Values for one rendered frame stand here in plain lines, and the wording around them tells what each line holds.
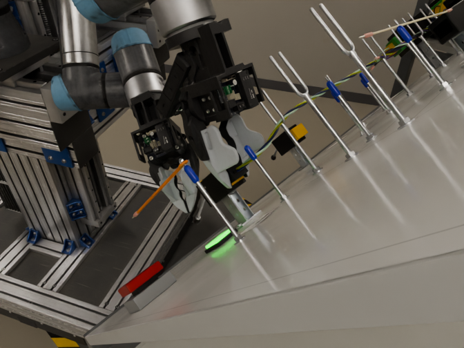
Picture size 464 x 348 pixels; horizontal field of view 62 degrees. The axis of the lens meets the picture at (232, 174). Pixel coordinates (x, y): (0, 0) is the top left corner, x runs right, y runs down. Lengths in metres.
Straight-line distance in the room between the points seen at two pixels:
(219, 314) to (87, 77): 0.71
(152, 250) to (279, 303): 1.58
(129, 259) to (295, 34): 2.12
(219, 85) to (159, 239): 1.33
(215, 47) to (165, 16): 0.07
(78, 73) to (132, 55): 0.15
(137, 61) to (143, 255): 1.09
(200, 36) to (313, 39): 2.67
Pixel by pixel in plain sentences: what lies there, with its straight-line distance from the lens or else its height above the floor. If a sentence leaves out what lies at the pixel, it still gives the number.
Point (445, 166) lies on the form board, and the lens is 0.18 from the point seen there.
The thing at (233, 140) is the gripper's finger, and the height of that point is 1.21.
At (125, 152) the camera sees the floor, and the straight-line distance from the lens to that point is 2.68.
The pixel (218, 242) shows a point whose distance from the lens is 0.53.
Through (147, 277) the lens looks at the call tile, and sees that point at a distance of 0.49.
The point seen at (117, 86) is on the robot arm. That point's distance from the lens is 0.85.
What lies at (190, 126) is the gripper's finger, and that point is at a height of 1.25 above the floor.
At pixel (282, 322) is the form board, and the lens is 0.17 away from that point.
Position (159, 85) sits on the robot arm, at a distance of 0.72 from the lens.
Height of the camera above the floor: 1.52
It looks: 39 degrees down
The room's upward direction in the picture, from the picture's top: straight up
